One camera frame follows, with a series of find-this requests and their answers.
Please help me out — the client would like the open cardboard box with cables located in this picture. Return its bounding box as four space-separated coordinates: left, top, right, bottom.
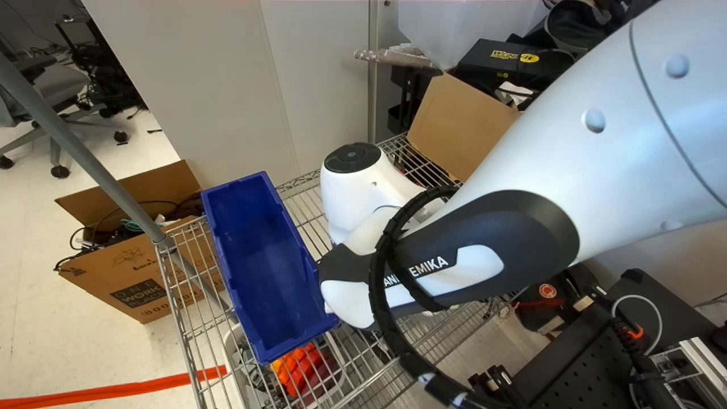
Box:
53 160 223 327

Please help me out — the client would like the black equipment base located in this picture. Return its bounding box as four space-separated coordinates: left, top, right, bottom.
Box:
466 265 727 409

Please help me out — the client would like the white wire rack shelf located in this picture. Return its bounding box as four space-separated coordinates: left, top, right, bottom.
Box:
153 129 535 409

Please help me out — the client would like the red floor tape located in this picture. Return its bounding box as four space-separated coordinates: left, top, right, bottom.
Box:
0 363 230 409

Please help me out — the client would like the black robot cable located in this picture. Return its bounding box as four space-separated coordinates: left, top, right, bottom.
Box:
368 185 476 409

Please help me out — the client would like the clear plastic storage bin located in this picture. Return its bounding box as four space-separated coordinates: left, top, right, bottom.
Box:
396 0 557 73

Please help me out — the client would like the rainbow stacking toy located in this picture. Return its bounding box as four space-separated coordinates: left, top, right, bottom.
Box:
268 340 337 400

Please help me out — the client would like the grey metal pole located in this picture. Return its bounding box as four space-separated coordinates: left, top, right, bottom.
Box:
0 51 178 251

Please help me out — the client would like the black box with yellow label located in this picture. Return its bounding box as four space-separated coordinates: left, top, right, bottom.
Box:
454 36 575 79

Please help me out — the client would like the blue plastic bin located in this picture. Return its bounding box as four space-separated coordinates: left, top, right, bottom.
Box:
198 171 340 365

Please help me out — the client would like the metal shelf post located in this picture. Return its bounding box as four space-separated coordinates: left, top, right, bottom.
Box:
365 0 382 145

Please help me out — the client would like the grey office chair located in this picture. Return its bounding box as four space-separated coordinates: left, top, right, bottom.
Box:
0 57 132 181

